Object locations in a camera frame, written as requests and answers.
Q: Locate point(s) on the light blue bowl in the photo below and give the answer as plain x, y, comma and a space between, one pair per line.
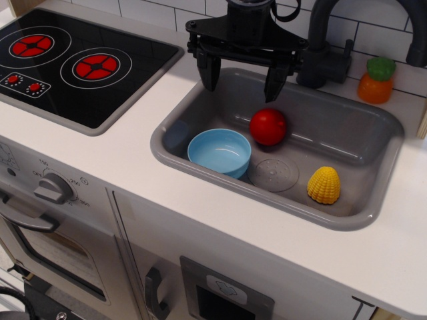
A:
221, 150

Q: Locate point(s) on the grey dishwasher panel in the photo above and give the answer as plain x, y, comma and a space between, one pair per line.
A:
211, 295

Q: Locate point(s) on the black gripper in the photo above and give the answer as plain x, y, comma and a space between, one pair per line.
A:
248, 33

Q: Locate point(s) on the orange toy carrot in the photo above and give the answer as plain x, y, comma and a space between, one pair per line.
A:
376, 84

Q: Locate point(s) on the grey sink basin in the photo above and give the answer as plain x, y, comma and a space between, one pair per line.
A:
359, 141

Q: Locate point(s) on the yellow toy corn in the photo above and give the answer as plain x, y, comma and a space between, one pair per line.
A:
324, 186

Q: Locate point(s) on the dark grey faucet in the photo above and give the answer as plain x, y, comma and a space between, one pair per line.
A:
394, 29

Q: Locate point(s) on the black toy stovetop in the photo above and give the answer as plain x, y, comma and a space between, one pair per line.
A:
78, 74

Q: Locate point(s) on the grey oven door handle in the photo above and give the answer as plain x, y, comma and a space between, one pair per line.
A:
25, 216

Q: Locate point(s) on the grey cabinet door handle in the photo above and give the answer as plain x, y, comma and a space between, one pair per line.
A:
152, 281

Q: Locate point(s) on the red toy tomato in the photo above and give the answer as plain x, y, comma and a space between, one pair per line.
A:
268, 127

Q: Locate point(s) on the grey oven knob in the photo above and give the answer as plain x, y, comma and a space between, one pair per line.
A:
53, 189

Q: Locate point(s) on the white oven door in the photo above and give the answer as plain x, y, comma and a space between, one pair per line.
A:
81, 258

